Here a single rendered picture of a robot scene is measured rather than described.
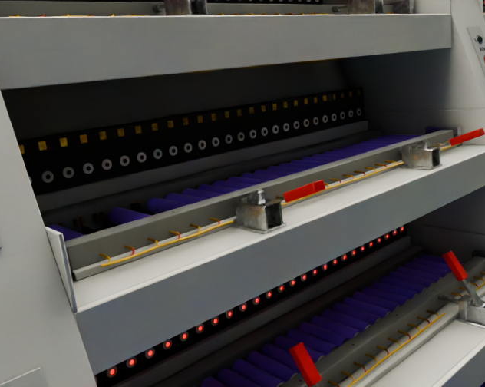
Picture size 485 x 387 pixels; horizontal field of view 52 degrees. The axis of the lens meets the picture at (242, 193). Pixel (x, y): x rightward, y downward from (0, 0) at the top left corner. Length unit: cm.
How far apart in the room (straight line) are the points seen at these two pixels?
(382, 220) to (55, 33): 35
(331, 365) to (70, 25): 38
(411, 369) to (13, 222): 41
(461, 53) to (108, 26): 52
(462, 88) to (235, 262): 49
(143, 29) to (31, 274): 20
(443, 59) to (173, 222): 51
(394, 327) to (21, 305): 41
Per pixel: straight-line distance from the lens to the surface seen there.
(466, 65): 78
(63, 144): 52
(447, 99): 79
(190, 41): 44
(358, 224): 50
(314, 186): 37
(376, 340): 58
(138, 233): 40
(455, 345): 62
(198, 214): 43
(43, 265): 32
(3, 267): 32
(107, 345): 34
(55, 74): 38
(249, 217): 43
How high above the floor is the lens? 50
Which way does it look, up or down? 3 degrees up
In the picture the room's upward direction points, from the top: 19 degrees counter-clockwise
